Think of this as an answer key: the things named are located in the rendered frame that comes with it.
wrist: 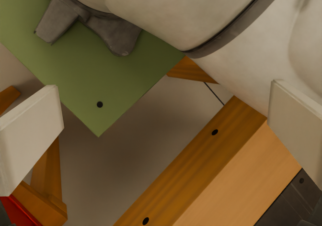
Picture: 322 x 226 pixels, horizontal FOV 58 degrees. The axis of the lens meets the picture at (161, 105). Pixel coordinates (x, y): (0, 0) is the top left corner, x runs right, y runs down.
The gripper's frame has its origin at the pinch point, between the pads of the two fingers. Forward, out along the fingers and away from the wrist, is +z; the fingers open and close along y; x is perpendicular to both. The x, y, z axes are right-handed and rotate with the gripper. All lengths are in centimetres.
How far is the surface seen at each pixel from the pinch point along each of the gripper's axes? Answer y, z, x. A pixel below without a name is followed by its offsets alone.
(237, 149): 12.2, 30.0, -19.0
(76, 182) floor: -43, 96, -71
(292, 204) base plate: 24, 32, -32
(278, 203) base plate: 20.9, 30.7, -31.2
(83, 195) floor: -40, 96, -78
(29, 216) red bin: -22.9, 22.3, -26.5
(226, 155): 10.3, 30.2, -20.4
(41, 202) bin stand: -22.1, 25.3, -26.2
